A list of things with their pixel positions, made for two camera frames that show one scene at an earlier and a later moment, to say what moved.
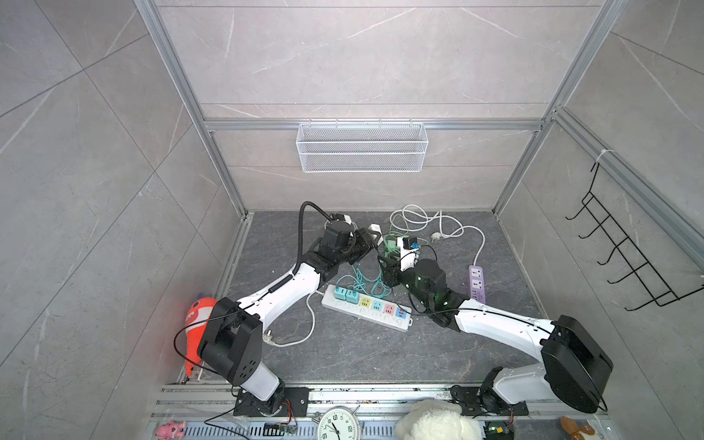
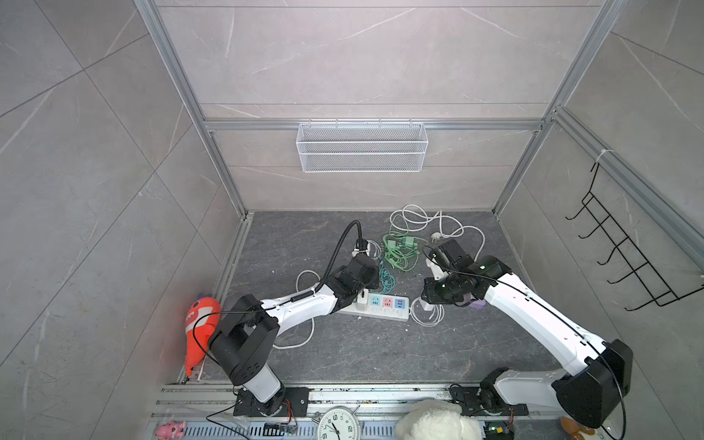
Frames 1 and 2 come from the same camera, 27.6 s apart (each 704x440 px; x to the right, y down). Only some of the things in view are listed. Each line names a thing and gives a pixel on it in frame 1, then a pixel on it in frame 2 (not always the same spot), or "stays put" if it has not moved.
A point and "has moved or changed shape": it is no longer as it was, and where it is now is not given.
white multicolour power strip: (370, 309) has moved or changed shape
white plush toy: (438, 420) stays put
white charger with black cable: (376, 227) → (362, 303)
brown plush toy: (571, 426) stays put
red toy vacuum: (200, 310) stays put
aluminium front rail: (207, 412) stays put
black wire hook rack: (643, 269) stays put
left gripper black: (366, 240) → (375, 276)
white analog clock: (339, 423) stays put
